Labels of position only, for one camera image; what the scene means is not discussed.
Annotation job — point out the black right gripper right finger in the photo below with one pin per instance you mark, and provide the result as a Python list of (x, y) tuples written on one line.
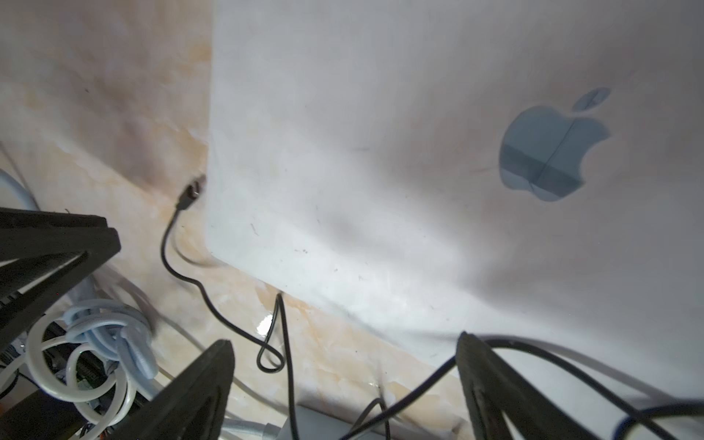
[(495, 392)]

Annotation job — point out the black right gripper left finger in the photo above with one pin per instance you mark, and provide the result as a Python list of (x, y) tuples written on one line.
[(192, 406)]

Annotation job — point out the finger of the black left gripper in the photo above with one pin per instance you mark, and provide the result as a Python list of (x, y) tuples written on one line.
[(43, 256)]

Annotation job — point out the centre silver laptop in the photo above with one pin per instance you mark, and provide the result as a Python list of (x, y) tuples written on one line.
[(526, 169)]

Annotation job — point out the grey power strip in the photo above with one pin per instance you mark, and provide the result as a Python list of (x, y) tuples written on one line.
[(314, 425)]

